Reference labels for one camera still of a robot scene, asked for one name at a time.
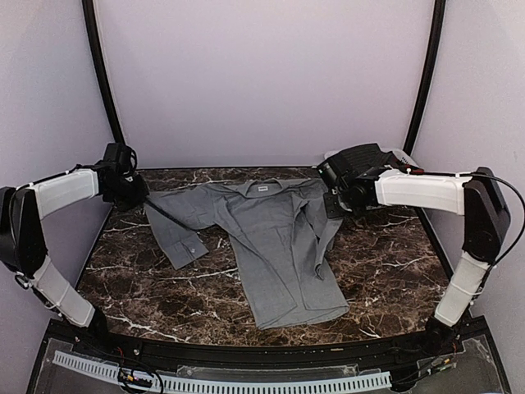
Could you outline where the grey long sleeve shirt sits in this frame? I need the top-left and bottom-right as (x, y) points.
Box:
(145, 179), (349, 329)

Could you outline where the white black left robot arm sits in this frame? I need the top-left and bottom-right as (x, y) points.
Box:
(1, 143), (148, 358)

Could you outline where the light grey plastic basket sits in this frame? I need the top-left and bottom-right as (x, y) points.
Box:
(323, 148), (418, 167)

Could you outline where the black striped shirt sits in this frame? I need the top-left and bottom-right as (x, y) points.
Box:
(340, 143), (394, 168)

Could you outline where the black left frame post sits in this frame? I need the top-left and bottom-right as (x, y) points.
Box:
(81, 0), (125, 143)

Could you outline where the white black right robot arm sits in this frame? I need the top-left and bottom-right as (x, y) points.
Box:
(317, 152), (523, 356)

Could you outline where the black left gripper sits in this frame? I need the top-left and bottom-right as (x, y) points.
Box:
(105, 173), (148, 212)

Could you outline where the black right frame post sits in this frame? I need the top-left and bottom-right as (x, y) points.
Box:
(403, 0), (447, 155)

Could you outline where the black frame post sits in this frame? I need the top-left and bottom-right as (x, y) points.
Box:
(403, 0), (447, 155)
(81, 0), (125, 143)

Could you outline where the white slotted cable duct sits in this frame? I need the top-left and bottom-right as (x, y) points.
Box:
(52, 350), (391, 393)

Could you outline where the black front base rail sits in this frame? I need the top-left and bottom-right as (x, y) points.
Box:
(40, 315), (489, 373)

